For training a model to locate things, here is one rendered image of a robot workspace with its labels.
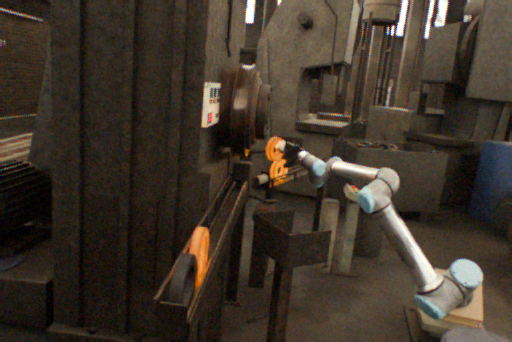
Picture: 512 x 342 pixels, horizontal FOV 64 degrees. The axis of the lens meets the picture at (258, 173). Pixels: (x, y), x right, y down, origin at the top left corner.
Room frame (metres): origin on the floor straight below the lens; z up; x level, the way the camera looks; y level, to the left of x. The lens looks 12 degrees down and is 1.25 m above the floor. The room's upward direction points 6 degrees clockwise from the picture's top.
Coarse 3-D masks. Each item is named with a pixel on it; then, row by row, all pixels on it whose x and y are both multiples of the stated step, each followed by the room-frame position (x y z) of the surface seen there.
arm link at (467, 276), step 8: (456, 264) 1.94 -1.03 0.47; (464, 264) 1.94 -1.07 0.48; (472, 264) 1.94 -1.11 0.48; (448, 272) 1.95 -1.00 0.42; (456, 272) 1.91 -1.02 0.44; (464, 272) 1.90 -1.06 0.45; (472, 272) 1.90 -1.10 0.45; (480, 272) 1.90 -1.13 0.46; (456, 280) 1.88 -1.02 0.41; (464, 280) 1.87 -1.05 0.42; (472, 280) 1.87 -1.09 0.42; (480, 280) 1.87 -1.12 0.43; (464, 288) 1.87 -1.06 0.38; (472, 288) 1.88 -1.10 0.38; (464, 296) 1.87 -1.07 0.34
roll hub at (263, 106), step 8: (264, 88) 2.08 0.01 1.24; (264, 96) 2.04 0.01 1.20; (264, 104) 2.02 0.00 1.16; (256, 112) 2.01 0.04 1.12; (264, 112) 2.01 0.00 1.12; (256, 120) 2.02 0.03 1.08; (264, 120) 2.01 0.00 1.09; (256, 128) 2.03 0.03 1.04; (264, 128) 2.04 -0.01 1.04; (256, 136) 2.08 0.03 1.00; (264, 136) 2.07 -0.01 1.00
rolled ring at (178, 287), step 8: (184, 256) 1.07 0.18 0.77; (192, 256) 1.09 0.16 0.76; (176, 264) 1.04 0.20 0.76; (184, 264) 1.04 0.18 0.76; (192, 264) 1.09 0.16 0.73; (176, 272) 1.01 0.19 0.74; (184, 272) 1.02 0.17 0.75; (192, 272) 1.13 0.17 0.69; (176, 280) 1.00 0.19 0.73; (184, 280) 1.01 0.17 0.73; (192, 280) 1.13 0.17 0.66; (176, 288) 0.99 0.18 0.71; (184, 288) 1.12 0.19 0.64; (192, 288) 1.13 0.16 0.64; (176, 296) 0.98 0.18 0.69; (184, 296) 1.11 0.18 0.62; (192, 296) 1.12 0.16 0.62; (184, 304) 1.08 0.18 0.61
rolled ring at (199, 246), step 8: (200, 232) 1.24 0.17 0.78; (208, 232) 1.32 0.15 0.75; (192, 240) 1.20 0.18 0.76; (200, 240) 1.21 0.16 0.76; (208, 240) 1.33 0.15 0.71; (192, 248) 1.19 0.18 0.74; (200, 248) 1.19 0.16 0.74; (208, 248) 1.35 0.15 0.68; (200, 256) 1.20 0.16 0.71; (200, 264) 1.30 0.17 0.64; (200, 272) 1.26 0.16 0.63; (200, 280) 1.23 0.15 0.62
